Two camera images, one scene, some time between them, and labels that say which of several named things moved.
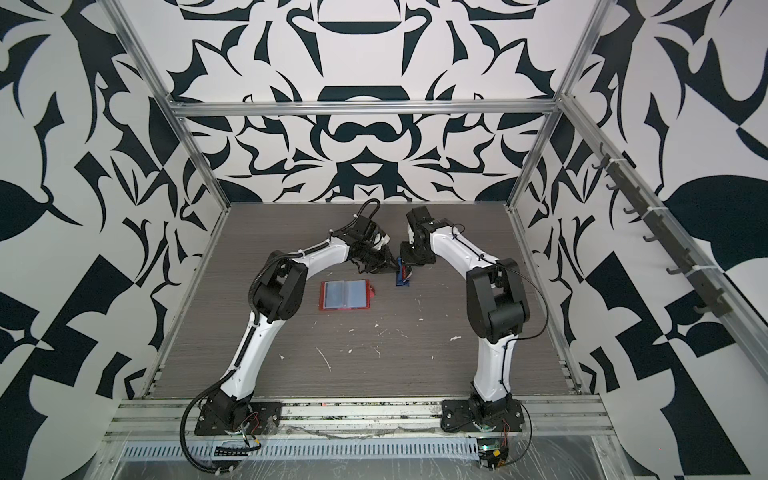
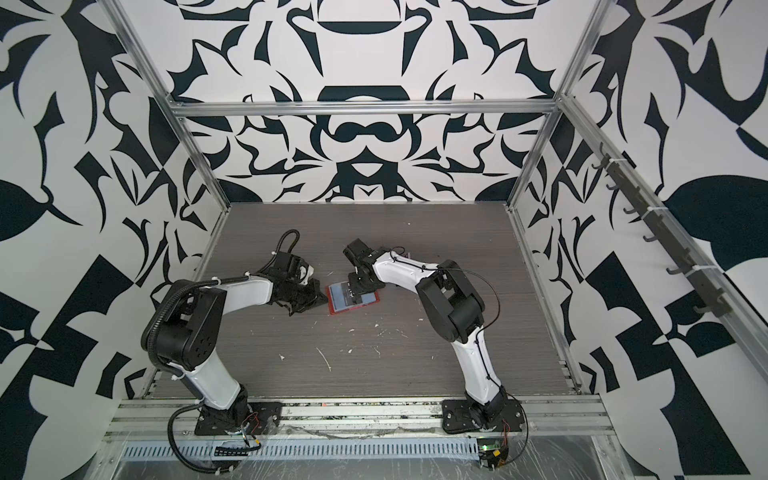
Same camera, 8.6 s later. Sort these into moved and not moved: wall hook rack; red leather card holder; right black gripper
Moved: right black gripper
Not moved: red leather card holder; wall hook rack
